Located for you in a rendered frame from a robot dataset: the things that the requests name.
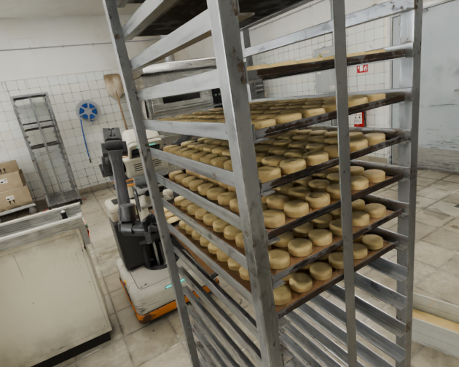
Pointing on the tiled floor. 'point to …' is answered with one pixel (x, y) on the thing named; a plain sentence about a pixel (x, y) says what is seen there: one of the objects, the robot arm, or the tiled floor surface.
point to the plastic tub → (440, 325)
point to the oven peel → (115, 89)
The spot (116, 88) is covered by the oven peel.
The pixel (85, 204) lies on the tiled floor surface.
